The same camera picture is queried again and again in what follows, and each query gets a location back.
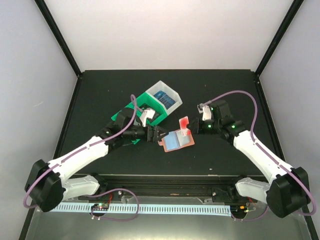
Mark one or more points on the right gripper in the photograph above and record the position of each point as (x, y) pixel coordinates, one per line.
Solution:
(198, 129)

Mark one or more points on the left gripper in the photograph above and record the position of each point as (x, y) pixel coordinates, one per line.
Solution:
(148, 138)

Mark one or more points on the red credit card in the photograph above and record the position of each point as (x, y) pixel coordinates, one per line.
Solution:
(183, 123)

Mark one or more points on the pink leather card holder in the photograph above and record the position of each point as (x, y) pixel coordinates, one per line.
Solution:
(176, 140)

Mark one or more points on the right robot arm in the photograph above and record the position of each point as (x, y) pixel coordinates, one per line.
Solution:
(285, 190)

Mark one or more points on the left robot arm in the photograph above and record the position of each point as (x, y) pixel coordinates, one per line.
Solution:
(50, 183)

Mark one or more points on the black credit card stack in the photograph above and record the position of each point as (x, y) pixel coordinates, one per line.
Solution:
(155, 116)

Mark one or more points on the blue credit card stack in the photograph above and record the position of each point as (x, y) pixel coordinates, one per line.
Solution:
(165, 99)

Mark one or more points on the green bin with black cards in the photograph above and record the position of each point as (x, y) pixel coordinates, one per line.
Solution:
(147, 101)

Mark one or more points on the green bin with red cards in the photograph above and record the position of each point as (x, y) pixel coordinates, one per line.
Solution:
(121, 120)

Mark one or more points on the white bin with blue cards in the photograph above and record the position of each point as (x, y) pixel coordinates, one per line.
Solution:
(160, 85)

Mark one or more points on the left circuit board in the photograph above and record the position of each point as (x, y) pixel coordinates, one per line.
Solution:
(100, 207)

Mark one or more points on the circuit board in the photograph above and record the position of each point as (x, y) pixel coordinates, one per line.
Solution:
(100, 207)
(237, 209)

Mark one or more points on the right circuit board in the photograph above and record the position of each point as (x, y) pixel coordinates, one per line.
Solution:
(237, 209)

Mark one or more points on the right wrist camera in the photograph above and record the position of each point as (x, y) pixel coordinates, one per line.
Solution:
(206, 111)

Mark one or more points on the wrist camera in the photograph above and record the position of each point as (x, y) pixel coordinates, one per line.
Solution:
(206, 111)
(148, 113)

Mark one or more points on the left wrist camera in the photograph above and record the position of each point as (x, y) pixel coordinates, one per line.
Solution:
(148, 113)

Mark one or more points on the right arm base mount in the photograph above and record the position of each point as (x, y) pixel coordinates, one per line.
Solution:
(229, 191)

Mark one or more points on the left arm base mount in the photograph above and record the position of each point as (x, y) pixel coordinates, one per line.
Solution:
(110, 192)

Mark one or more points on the white slotted cable duct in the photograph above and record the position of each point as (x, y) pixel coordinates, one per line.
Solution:
(151, 209)

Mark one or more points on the right black frame post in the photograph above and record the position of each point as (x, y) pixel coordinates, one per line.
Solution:
(282, 29)

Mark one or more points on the black frame post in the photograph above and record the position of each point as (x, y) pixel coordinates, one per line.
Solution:
(48, 17)
(282, 29)

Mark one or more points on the left black frame post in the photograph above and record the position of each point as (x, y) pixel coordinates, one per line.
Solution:
(48, 17)

